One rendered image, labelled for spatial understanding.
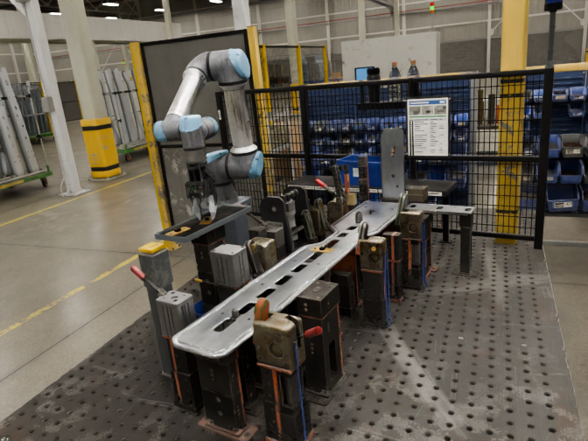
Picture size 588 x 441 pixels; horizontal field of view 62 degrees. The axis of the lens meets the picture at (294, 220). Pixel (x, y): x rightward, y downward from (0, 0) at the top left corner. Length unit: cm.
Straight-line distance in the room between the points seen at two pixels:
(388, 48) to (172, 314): 772
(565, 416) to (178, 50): 398
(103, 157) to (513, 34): 797
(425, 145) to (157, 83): 287
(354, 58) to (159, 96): 483
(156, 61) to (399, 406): 389
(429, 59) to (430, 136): 611
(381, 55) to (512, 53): 637
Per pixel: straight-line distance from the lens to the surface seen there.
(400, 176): 240
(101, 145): 950
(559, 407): 160
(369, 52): 886
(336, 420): 148
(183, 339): 135
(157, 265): 157
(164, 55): 472
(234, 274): 157
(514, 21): 254
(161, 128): 180
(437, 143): 261
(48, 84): 862
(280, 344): 122
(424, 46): 870
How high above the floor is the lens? 165
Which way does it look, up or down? 17 degrees down
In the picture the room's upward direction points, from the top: 5 degrees counter-clockwise
